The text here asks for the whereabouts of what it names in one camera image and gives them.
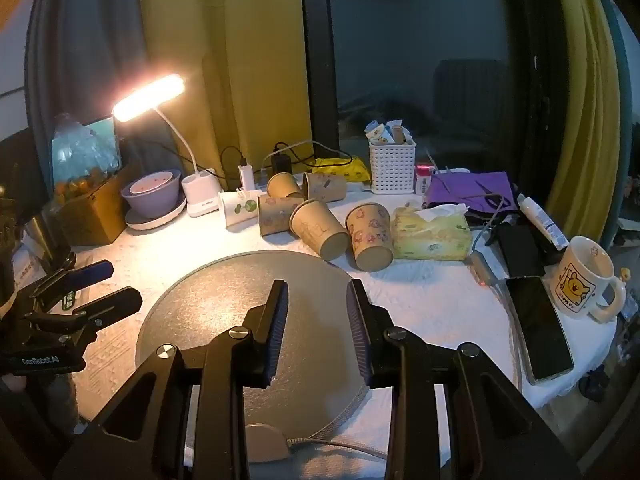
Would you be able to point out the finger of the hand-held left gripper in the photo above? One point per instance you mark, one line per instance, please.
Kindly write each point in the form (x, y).
(117, 300)
(90, 272)

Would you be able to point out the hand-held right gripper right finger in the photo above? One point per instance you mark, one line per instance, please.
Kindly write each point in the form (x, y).
(359, 330)

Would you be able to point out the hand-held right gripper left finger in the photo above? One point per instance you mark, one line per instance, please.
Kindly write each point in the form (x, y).
(280, 330)

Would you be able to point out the brown paper cup cartoon print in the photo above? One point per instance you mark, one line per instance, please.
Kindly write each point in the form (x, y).
(275, 216)
(370, 235)

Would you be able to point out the brown paper cup line drawing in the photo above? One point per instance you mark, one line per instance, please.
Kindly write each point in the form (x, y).
(317, 227)

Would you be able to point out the white paper cup green print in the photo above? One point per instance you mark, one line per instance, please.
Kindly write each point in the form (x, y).
(237, 210)

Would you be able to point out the plain brown paper cup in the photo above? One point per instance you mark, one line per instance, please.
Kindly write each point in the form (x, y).
(282, 185)

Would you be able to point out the brown paper cup dark print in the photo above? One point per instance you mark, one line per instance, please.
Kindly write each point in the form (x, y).
(325, 187)

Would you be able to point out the cardboard box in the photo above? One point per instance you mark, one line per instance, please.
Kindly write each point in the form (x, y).
(95, 215)

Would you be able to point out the grey round mat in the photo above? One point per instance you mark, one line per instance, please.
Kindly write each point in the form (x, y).
(210, 300)

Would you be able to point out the purple bowl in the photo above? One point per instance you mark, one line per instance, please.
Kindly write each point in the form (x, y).
(150, 205)

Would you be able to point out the white plate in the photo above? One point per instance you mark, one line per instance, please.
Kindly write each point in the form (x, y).
(170, 217)

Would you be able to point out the pink bowl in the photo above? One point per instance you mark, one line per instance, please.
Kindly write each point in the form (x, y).
(150, 182)

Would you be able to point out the yellow tissue pack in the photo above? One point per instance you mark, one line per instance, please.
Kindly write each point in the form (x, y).
(430, 240)

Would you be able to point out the clear blue plastic bag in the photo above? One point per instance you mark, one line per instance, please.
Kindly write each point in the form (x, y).
(82, 150)

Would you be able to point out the white desk lamp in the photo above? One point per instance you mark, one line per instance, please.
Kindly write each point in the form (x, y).
(200, 195)

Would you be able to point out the white charger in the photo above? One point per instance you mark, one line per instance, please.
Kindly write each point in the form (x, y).
(246, 175)

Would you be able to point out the yellow snack packet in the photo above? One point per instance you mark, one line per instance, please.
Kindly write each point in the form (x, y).
(347, 169)

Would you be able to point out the red and white small box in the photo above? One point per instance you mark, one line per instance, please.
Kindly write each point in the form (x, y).
(423, 179)

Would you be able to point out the black charger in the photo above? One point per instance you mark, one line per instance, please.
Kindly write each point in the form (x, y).
(281, 165)

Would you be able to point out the white plastic basket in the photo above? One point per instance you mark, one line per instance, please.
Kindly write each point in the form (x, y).
(392, 167)

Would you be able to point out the purple pouch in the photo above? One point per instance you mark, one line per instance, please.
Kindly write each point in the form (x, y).
(465, 187)

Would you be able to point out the black power bank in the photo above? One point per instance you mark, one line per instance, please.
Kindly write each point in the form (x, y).
(520, 252)

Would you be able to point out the black smartphone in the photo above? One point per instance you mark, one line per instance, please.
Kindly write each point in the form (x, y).
(540, 327)

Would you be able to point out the packets in basket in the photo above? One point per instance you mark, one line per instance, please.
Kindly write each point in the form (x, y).
(387, 132)

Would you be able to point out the white tube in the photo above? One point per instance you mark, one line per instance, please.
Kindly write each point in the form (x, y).
(542, 220)

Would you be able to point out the white mug yellow bear print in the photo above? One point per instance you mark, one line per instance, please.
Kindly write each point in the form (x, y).
(580, 280)

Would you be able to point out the grey curtain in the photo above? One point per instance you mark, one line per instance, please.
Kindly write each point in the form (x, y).
(85, 35)

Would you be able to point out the yellow curtain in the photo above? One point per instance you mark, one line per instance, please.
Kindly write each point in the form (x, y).
(250, 60)
(585, 85)

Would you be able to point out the black window frame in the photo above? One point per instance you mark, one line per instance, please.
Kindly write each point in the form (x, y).
(317, 60)

